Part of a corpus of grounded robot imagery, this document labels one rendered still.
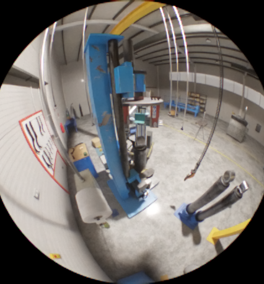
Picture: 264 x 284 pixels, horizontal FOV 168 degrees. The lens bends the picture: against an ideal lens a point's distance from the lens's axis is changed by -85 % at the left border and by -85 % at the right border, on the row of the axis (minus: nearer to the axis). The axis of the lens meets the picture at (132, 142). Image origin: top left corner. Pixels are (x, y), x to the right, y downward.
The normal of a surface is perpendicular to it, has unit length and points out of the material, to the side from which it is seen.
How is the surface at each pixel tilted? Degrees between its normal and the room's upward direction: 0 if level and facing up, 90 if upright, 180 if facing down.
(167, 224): 0
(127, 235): 0
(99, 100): 90
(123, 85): 90
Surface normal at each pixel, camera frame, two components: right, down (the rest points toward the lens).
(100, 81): 0.56, 0.44
